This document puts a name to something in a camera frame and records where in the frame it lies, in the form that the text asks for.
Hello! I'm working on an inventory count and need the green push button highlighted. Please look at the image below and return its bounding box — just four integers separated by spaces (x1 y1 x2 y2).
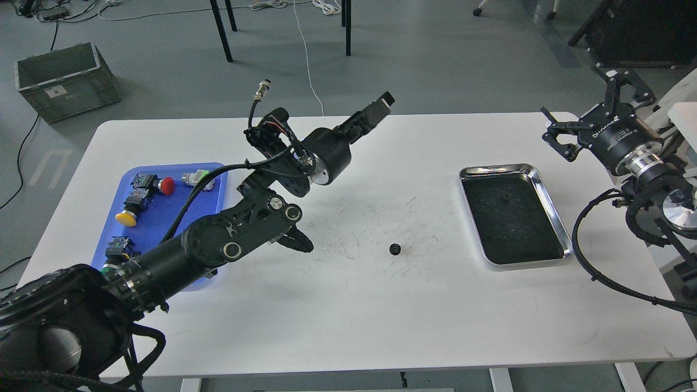
101 236 141 270

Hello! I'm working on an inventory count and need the black table leg pair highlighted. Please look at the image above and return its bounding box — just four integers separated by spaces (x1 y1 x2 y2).
340 0 352 57

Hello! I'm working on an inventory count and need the grey connector with green cap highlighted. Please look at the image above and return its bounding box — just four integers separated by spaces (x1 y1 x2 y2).
181 169 216 192

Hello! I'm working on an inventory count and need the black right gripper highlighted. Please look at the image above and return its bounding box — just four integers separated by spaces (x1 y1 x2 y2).
540 64 664 176

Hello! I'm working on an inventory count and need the black equipment case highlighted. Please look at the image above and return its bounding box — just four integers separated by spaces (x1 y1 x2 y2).
567 1 696 66

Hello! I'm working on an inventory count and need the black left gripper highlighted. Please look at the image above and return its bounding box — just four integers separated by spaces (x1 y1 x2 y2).
303 91 394 186

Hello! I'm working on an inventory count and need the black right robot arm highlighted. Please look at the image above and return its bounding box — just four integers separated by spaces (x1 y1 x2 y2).
541 69 695 316

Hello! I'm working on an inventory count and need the silver metal tray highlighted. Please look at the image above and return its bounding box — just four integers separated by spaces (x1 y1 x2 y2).
458 163 573 270

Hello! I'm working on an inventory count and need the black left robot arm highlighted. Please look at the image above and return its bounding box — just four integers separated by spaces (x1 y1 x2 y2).
2 92 394 391

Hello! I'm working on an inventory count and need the white floor cable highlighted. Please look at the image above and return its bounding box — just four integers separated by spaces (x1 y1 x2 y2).
249 0 342 117

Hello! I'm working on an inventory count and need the grey plastic crate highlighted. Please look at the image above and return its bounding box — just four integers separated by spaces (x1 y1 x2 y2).
15 42 121 124

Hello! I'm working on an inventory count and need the yellow push button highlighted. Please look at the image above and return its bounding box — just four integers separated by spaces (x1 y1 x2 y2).
114 188 154 226

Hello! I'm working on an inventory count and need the blue plastic tray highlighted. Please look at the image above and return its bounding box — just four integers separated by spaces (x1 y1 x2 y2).
90 163 228 270

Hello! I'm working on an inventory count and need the red mushroom push button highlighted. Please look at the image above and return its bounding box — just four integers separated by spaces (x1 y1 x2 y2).
130 174 176 196

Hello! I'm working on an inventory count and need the black floor cable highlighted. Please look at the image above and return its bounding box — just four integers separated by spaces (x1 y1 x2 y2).
0 112 41 210

